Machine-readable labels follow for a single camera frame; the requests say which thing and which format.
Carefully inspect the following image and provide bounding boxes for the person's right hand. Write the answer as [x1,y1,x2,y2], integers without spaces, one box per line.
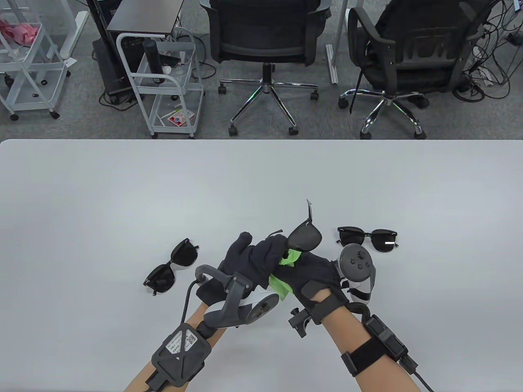
[270,250,350,313]

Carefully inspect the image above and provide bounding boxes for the person's left hand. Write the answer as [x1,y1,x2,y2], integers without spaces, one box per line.
[195,231,289,307]

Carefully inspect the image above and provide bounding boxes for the green cleaning cloth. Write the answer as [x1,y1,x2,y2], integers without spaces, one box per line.
[268,247,304,303]

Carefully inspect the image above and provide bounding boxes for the thin metal frame sunglasses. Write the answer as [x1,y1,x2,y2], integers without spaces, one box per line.
[264,199,323,252]

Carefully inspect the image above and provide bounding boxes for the black browline sunglasses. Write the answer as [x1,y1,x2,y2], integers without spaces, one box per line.
[337,226,399,253]

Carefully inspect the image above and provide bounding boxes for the black thick frame sunglasses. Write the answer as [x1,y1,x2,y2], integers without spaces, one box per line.
[143,238,200,296]

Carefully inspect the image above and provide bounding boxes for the person's right forearm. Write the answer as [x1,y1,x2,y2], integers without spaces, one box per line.
[319,304,417,392]

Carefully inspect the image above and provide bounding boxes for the person's left forearm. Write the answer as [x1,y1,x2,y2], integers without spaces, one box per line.
[123,304,227,392]

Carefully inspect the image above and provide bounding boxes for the grey right hand controller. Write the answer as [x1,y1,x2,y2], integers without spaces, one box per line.
[336,243,375,306]

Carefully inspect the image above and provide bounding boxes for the grey hand controller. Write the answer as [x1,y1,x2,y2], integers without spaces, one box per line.
[336,243,375,306]
[194,265,282,330]

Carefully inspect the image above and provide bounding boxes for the grey left hand controller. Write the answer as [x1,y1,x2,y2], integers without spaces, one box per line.
[194,265,282,330]

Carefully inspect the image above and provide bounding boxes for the black right wrist sensor box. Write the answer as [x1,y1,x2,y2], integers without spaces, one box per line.
[341,314,419,376]

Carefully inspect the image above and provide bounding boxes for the black wrist sensor box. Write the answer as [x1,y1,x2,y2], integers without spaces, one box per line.
[341,314,419,376]
[145,323,212,392]

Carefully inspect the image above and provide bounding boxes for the black left wrist sensor box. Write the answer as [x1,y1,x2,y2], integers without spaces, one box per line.
[145,323,212,392]

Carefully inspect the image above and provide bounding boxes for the red and white card packet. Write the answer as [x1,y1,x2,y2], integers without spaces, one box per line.
[167,108,196,126]

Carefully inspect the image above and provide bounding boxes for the white desk leg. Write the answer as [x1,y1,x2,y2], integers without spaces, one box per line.
[326,0,351,85]

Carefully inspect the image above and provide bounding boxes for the black cylindrical bottle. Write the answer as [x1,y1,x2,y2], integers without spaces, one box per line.
[142,39,167,85]

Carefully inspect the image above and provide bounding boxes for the black mesh-back office chair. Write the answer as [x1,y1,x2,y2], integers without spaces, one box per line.
[199,0,332,137]

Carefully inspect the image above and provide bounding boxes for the black computer tower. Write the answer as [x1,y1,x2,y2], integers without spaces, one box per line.
[92,37,137,105]

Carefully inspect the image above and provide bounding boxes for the white power strip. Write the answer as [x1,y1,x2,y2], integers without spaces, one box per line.
[474,65,496,85]

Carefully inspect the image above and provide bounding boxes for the black ribbed-back office chair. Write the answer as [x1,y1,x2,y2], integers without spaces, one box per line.
[338,0,497,140]

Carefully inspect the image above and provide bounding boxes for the dark brown small table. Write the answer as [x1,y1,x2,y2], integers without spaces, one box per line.
[106,0,186,38]

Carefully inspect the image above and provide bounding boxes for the white desk foot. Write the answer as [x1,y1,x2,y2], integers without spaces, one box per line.
[60,10,89,60]

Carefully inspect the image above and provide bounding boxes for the pink cloth bundle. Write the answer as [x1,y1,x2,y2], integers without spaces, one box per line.
[0,18,41,45]

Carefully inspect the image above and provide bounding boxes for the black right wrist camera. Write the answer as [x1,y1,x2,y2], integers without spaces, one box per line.
[288,308,315,339]

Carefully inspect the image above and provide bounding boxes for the white rolling cart with handle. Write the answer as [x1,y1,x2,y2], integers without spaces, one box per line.
[116,28,206,139]

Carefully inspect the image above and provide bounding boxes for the bundle of black cables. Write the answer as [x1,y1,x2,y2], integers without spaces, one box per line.
[451,0,523,102]

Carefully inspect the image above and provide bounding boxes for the white rolling wire cart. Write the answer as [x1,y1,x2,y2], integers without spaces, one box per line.
[0,0,72,121]

